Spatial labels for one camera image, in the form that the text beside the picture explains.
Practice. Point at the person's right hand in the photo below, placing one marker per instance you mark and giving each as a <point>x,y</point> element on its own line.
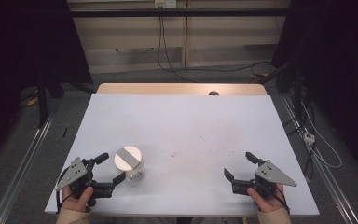
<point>268,204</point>

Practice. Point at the dark curtain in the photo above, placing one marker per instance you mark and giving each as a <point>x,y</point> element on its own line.
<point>21,46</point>
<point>338,62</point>

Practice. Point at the wooden table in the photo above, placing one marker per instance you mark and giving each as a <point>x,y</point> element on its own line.
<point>167,88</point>

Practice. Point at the white wall socket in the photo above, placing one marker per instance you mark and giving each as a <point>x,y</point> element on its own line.
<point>165,3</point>

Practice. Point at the white power strip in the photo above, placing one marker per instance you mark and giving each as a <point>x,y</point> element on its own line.
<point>309,138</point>

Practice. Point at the small black stick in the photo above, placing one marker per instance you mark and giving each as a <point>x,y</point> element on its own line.
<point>65,132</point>

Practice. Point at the aluminium floor rail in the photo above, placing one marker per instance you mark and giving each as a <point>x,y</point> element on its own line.
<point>21,168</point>
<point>323,168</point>

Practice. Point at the black horizontal bar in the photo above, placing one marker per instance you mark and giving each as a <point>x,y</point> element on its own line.
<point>180,12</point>

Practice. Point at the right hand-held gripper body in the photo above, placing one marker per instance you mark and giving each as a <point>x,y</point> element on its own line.
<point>272,174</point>

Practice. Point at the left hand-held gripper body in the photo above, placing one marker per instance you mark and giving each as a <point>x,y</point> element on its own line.
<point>76,172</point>

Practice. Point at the white foam board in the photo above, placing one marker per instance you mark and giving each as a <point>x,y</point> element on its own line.
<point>180,130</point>

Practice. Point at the black metal stand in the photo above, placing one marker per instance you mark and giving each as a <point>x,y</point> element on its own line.
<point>295,90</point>
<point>43,99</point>

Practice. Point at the person's left hand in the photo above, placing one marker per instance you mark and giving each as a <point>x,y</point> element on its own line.
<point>76,202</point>

